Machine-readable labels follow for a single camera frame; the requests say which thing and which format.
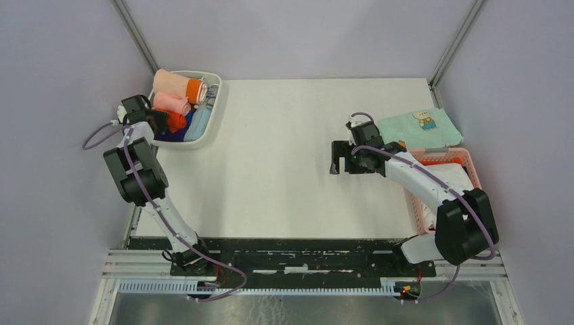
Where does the pink panda towel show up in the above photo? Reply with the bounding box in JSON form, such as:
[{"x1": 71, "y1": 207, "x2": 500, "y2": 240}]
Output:
[{"x1": 153, "y1": 91, "x2": 192, "y2": 116}]

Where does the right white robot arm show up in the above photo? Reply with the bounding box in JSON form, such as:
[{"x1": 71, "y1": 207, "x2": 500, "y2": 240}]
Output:
[{"x1": 330, "y1": 121, "x2": 499, "y2": 276}]

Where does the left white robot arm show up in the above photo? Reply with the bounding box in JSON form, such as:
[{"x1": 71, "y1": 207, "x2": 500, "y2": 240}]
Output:
[{"x1": 103, "y1": 95, "x2": 213, "y2": 276}]

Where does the purple rolled towel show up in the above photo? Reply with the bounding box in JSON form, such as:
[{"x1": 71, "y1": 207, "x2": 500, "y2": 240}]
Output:
[{"x1": 154, "y1": 129, "x2": 187, "y2": 142}]

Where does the peach orange rolled towel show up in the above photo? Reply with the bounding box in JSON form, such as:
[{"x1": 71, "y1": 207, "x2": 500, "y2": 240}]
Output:
[{"x1": 152, "y1": 69, "x2": 208, "y2": 104}]

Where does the light blue rolled towel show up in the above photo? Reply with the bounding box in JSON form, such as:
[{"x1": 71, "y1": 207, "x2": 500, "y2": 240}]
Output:
[{"x1": 183, "y1": 84, "x2": 219, "y2": 142}]

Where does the green cartoon bear cloth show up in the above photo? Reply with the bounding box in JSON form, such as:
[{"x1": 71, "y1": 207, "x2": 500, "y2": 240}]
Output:
[{"x1": 377, "y1": 108, "x2": 464, "y2": 150}]

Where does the white plastic tray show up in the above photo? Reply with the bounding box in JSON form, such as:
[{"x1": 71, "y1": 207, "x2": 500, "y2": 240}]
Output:
[{"x1": 149, "y1": 70, "x2": 223, "y2": 150}]

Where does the pink perforated plastic basket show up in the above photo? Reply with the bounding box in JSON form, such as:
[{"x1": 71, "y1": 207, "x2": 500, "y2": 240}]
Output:
[{"x1": 405, "y1": 148, "x2": 482, "y2": 235}]

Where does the white folded towel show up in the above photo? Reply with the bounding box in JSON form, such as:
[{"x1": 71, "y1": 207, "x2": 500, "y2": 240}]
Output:
[{"x1": 421, "y1": 163, "x2": 475, "y2": 230}]

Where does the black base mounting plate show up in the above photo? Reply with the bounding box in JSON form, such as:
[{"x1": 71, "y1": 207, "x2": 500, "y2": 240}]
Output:
[{"x1": 128, "y1": 238, "x2": 439, "y2": 296}]

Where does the left aluminium frame post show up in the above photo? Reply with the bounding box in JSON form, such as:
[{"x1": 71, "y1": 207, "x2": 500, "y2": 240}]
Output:
[{"x1": 111, "y1": 0, "x2": 159, "y2": 74}]

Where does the front aluminium rail frame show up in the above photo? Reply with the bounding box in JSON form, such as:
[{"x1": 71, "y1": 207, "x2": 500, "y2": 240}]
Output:
[{"x1": 88, "y1": 250, "x2": 524, "y2": 324}]

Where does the aluminium corner frame post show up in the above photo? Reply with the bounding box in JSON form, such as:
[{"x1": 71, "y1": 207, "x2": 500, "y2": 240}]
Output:
[{"x1": 428, "y1": 0, "x2": 489, "y2": 108}]

